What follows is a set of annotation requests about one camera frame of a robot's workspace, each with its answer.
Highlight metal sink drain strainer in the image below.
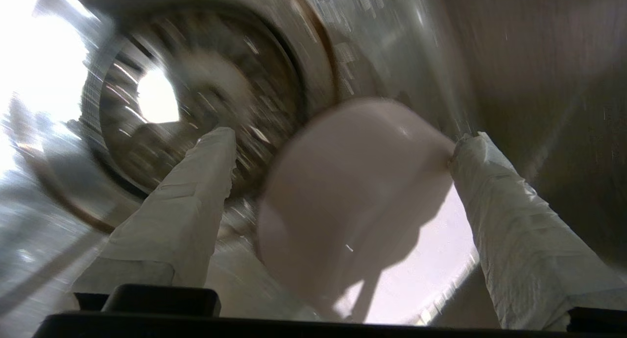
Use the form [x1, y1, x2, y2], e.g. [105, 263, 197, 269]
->
[39, 0, 343, 233]

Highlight stainless steel sink basin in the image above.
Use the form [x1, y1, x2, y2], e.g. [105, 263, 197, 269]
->
[0, 0, 627, 338]

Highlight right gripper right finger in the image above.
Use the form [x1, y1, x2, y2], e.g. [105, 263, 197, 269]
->
[447, 131, 627, 332]

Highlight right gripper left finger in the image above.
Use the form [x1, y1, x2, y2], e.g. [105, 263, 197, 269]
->
[72, 126, 239, 310]

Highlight pink bowl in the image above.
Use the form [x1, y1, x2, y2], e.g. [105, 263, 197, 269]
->
[256, 97, 482, 325]

